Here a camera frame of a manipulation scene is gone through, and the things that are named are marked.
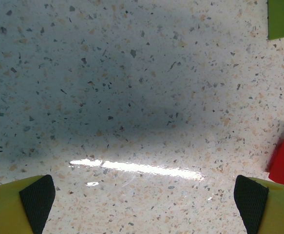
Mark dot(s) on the lime green lego brick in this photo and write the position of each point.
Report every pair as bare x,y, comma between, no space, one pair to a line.
283,19

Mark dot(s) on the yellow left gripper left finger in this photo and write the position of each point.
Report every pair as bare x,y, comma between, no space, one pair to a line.
10,209

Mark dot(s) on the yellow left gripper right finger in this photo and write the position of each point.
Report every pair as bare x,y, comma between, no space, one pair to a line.
273,209

